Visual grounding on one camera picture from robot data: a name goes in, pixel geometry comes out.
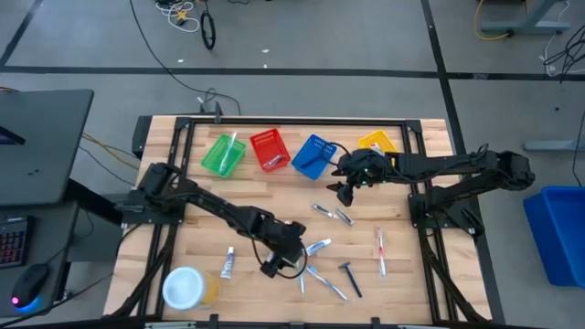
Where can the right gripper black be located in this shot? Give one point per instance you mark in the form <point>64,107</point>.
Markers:
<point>365,166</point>

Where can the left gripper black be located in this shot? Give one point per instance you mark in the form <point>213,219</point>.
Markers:
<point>288,237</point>

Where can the purple white toothpaste tube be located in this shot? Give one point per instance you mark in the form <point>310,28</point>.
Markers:
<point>227,264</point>
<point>273,257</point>

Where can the teal white toothbrush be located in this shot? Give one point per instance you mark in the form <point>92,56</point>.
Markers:
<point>301,283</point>

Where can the dark blue disposable razor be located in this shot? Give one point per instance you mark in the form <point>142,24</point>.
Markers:
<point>313,161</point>
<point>351,279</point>

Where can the red blue toothpaste tube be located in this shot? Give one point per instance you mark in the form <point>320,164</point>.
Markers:
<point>319,247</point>
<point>375,148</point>

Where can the blue white toothbrush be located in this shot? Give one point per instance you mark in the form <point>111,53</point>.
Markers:
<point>325,282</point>
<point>227,155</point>

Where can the red white toothbrush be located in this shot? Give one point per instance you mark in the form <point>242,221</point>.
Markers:
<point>380,252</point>

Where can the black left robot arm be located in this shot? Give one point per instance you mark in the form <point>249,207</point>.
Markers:
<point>219,208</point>

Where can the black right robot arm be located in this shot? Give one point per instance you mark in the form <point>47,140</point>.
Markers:
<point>439,164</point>

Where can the blue plastic basket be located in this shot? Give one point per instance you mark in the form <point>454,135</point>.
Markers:
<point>304,148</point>

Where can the yellow plastic basket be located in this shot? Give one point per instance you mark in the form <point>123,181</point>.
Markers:
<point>381,137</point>

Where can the red plastic basket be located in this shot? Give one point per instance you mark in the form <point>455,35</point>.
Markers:
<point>267,141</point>

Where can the yellow jar with white lid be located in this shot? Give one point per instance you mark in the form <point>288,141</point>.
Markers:
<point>185,288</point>

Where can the green plastic basket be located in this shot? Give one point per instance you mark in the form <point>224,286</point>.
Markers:
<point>210,160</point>

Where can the grey floor bar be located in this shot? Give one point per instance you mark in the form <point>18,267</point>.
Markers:
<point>553,145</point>

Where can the large blue plastic bin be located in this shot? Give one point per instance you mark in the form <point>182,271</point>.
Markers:
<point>562,228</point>

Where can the black computer mouse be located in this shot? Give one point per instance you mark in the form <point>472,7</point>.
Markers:
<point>29,283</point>

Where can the grey table leg base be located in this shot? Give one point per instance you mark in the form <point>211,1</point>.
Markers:
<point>525,25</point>

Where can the black desk top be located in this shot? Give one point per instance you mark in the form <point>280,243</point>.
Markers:
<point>41,146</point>

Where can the black computer keyboard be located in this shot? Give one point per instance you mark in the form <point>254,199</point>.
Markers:
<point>11,242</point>

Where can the monitor with blue screen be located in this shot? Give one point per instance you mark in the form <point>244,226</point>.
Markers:
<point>9,137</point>

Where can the black aluminium table frame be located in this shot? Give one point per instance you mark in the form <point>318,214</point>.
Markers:
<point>297,121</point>

